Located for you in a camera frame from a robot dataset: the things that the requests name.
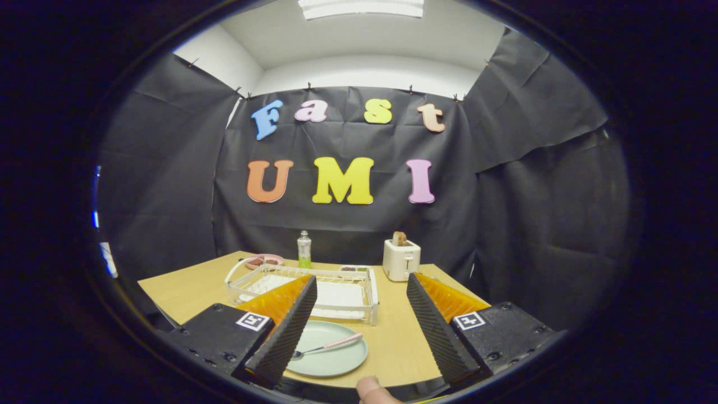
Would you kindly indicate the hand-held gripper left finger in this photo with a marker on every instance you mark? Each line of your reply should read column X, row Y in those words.
column 283, row 342

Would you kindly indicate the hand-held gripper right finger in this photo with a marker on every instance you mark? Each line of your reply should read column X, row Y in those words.
column 443, row 342

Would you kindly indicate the pale green plate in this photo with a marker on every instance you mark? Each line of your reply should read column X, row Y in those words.
column 331, row 362

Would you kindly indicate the small white dish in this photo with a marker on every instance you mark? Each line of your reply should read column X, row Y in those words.
column 353, row 269

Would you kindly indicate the white toaster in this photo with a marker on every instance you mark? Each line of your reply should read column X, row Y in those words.
column 401, row 262

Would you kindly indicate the clear green liquid bottle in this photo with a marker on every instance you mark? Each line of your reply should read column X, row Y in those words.
column 304, row 252

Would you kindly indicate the brown bread slice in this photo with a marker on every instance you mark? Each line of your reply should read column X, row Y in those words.
column 400, row 238

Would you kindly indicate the black backdrop cloth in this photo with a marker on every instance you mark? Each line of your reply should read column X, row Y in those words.
column 364, row 224

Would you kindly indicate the ceiling light panel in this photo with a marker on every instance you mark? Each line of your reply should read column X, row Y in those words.
column 359, row 8

